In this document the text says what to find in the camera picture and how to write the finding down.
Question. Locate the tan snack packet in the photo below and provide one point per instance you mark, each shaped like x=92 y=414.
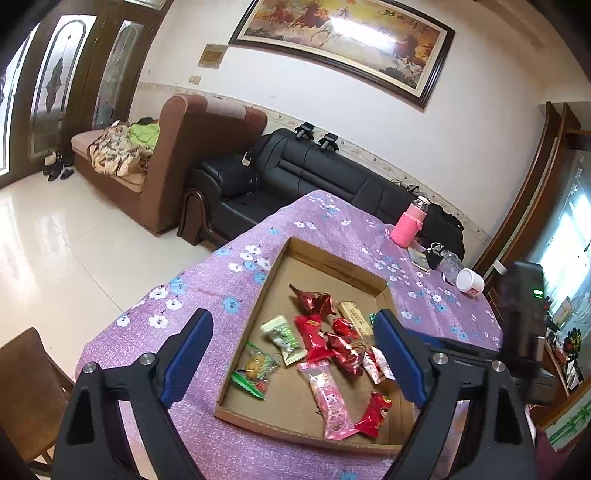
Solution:
x=355 y=317

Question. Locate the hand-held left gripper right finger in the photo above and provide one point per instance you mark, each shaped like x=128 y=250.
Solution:
x=401 y=360

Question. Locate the white and red snack packet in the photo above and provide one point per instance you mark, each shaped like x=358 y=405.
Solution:
x=376 y=365

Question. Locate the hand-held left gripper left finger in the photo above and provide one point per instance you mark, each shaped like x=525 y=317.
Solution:
x=184 y=360

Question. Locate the clear glass jar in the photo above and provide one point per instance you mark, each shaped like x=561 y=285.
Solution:
x=450 y=261

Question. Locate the pink snack packet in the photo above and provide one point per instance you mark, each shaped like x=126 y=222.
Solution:
x=330 y=397

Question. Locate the black shoe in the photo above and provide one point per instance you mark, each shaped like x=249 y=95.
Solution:
x=67 y=173
x=53 y=170

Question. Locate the framed horse painting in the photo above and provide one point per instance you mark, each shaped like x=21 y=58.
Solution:
x=341 y=27

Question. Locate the pink bottle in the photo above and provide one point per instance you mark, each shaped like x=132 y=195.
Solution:
x=406 y=226

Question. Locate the white and green snack packet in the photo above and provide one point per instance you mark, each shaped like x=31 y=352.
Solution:
x=284 y=339

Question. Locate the clear green pastry packet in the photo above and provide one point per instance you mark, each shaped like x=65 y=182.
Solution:
x=254 y=368

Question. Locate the wooden chair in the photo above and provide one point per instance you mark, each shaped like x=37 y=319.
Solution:
x=27 y=383

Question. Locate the small paper card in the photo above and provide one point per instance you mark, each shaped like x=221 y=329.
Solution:
x=417 y=258

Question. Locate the small tan wall plaque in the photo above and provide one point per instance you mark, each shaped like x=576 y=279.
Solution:
x=212 y=56

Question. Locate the small red candy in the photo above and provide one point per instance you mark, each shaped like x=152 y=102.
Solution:
x=344 y=327

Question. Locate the black binder clip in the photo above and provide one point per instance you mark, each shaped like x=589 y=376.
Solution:
x=434 y=257

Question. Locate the person's right forearm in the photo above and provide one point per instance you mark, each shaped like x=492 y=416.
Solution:
x=547 y=457

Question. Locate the wall socket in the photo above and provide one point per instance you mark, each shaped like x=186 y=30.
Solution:
x=195 y=80

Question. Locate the white cup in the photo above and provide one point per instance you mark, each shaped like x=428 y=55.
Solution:
x=470 y=282

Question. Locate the shallow cardboard box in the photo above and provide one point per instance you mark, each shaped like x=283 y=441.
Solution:
x=286 y=281

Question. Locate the purple floral tablecloth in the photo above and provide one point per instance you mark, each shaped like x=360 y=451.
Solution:
x=295 y=221

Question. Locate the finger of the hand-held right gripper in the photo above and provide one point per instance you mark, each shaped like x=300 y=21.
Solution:
x=461 y=345

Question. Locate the dark red foil snack packet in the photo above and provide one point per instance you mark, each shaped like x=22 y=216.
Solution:
x=346 y=354
x=314 y=301

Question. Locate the black clamp device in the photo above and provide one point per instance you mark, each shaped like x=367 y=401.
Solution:
x=304 y=130
x=330 y=141

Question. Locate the wooden glass-panel door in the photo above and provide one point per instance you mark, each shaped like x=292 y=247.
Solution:
x=87 y=69

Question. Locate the green cloth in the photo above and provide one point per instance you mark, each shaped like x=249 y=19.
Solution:
x=145 y=132

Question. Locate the brown sofa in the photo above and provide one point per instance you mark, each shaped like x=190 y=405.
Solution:
x=175 y=152

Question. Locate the wooden cabinet with glass panel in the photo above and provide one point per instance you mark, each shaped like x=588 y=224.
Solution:
x=558 y=221

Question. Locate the black leather sofa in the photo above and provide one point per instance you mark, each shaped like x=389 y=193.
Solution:
x=277 y=184

